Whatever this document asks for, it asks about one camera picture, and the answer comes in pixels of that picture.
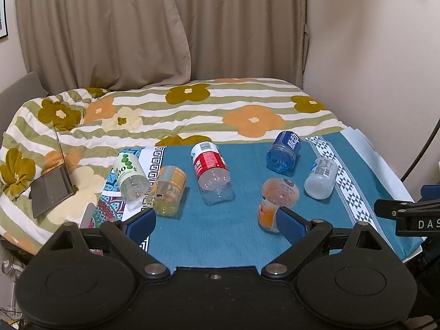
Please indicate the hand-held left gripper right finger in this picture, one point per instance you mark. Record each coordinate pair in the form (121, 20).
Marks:
(291, 225)

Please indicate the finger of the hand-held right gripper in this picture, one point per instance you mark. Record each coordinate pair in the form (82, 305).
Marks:
(388, 208)

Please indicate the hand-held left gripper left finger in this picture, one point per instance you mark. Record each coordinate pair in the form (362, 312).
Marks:
(140, 222)

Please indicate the peach orange drink bottle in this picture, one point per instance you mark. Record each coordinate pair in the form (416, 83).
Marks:
(276, 196)

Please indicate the colourful patterned cloth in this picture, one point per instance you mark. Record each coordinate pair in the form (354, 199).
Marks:
(110, 202)

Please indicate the orange label yellowish bottle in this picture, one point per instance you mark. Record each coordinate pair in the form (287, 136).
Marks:
(168, 190)

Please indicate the green label clear bottle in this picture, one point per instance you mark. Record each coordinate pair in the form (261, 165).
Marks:
(130, 178)

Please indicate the white sheet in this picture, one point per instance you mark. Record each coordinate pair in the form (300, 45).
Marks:
(378, 158)

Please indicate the teal tablecloth with white border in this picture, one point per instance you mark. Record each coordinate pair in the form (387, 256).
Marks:
(240, 220)

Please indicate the small white grey device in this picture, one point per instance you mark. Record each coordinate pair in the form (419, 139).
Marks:
(87, 215)

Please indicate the white label clear bottle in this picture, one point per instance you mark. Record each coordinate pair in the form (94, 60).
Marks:
(321, 178)

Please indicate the blue plastic bottle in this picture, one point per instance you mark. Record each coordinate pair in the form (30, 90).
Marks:
(283, 153)

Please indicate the red label clear bottle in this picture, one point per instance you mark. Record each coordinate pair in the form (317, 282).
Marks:
(210, 168)

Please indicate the grey laptop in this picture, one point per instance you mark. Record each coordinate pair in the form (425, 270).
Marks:
(51, 189)

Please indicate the floral striped blanket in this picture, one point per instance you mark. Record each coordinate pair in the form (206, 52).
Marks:
(213, 110)

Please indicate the grey headboard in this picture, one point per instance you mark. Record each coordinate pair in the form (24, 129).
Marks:
(20, 92)

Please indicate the beige curtain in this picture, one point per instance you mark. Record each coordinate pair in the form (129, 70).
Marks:
(137, 27)

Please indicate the framed wall picture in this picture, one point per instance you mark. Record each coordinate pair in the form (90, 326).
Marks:
(2, 10)

